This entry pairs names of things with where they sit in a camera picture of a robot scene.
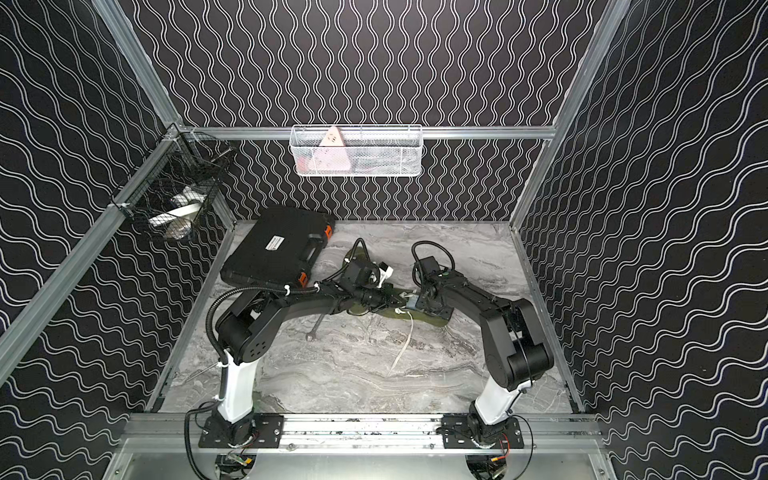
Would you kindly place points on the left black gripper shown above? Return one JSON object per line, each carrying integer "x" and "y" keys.
{"x": 382, "y": 298}

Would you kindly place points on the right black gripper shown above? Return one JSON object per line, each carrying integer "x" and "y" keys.
{"x": 422, "y": 303}

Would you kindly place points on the olive green shoe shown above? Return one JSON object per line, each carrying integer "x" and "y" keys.
{"x": 356, "y": 251}
{"x": 401, "y": 313}

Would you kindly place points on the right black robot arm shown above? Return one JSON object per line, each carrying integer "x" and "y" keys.
{"x": 515, "y": 348}

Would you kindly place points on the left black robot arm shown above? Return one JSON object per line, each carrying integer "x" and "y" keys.
{"x": 243, "y": 323}

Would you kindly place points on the silver wrench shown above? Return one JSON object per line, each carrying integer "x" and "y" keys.
{"x": 312, "y": 334}

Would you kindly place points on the black tool case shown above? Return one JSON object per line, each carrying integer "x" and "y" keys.
{"x": 281, "y": 248}

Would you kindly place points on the pink triangle card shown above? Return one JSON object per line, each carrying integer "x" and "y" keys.
{"x": 330, "y": 157}

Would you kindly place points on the white items in black basket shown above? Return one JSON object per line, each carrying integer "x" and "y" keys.
{"x": 176, "y": 222}

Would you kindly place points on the white wire basket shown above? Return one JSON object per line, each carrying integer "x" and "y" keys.
{"x": 375, "y": 150}

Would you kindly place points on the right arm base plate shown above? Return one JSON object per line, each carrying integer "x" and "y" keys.
{"x": 468, "y": 431}

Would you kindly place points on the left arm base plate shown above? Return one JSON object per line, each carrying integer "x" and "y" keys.
{"x": 252, "y": 431}

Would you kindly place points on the black wire basket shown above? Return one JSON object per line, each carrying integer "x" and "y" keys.
{"x": 198, "y": 160}

